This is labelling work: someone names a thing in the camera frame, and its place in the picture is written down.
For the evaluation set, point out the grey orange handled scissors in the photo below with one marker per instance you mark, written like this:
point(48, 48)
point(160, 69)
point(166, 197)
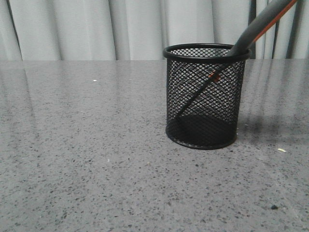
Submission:
point(258, 27)

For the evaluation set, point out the black mesh pen cup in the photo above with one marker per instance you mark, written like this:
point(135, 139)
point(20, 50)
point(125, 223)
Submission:
point(203, 91)

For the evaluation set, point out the grey pleated curtain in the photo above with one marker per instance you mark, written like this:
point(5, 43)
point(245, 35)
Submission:
point(117, 29)

